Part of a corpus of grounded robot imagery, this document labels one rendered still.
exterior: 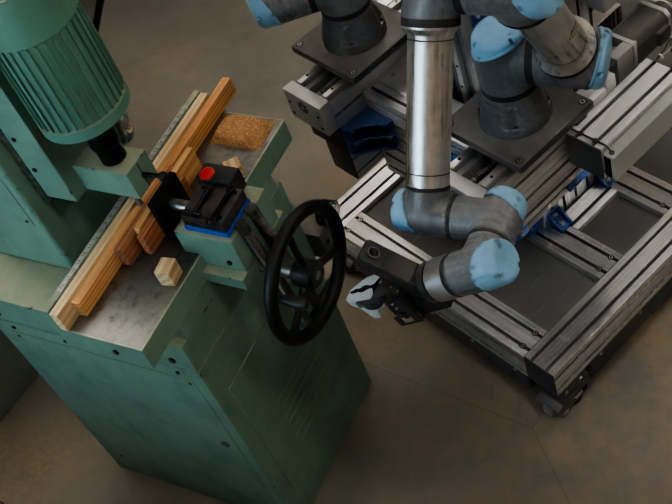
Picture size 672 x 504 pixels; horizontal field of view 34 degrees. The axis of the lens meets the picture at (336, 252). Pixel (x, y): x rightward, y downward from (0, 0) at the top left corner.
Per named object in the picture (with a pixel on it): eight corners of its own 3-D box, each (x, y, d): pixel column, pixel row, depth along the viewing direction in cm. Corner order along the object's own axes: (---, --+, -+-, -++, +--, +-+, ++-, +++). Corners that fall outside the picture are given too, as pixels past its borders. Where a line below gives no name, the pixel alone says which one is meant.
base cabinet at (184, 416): (302, 530, 267) (198, 376, 214) (118, 468, 293) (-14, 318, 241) (373, 380, 289) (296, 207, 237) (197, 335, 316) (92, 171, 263)
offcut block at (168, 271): (175, 286, 205) (167, 274, 202) (161, 285, 206) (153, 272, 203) (183, 270, 207) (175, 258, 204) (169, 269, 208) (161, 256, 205)
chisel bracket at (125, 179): (144, 205, 209) (126, 175, 203) (88, 194, 215) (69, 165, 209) (163, 177, 213) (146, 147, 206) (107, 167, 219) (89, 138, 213)
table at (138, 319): (195, 382, 197) (182, 364, 193) (67, 346, 211) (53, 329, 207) (332, 143, 227) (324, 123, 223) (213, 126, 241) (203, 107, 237)
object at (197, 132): (87, 316, 206) (78, 304, 203) (79, 314, 207) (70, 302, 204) (236, 91, 237) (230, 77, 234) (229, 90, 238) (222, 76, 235)
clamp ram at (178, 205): (194, 240, 211) (177, 210, 204) (164, 234, 214) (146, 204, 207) (216, 206, 215) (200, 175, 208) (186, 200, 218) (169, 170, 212)
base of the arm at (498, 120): (512, 77, 228) (505, 41, 221) (568, 104, 219) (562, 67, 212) (463, 121, 224) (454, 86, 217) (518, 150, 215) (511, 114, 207)
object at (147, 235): (153, 254, 212) (143, 238, 208) (146, 253, 213) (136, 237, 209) (193, 192, 220) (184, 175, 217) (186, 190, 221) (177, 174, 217)
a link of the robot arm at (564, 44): (546, 33, 213) (457, -76, 164) (623, 37, 206) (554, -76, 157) (536, 93, 212) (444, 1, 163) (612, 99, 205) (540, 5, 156)
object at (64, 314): (68, 331, 205) (56, 316, 201) (60, 329, 206) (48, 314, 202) (216, 109, 235) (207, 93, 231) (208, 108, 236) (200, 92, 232)
